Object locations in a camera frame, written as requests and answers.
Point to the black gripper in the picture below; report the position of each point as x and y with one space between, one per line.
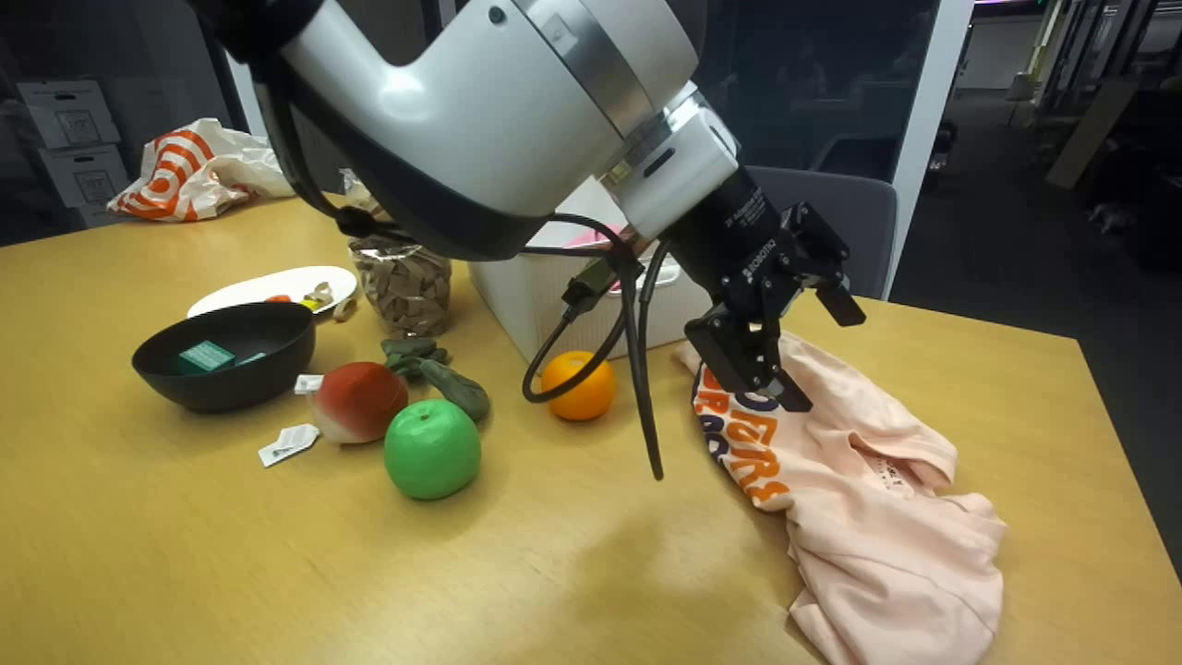
756 259

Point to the peach printed shirt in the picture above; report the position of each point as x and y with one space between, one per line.
896 566

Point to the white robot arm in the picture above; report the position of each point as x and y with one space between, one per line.
521 102

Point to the white plastic basket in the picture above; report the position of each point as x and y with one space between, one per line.
527 291

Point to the red toy peach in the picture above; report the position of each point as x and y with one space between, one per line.
358 400

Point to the orange toy fruit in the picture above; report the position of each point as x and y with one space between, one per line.
585 400

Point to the green toy apple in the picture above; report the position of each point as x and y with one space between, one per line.
432 447

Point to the green toy vegetable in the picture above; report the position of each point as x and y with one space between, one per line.
427 365

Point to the bag of wooden rings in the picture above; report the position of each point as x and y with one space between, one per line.
406 287

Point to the white paper tag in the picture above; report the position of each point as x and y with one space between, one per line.
289 442

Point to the white round plate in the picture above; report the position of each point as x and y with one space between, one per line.
324 291

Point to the black bowl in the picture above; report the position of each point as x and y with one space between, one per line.
272 344

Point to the teal block in bowl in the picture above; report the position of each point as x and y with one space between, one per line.
206 355

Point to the orange white plastic bag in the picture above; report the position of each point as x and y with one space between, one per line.
202 171

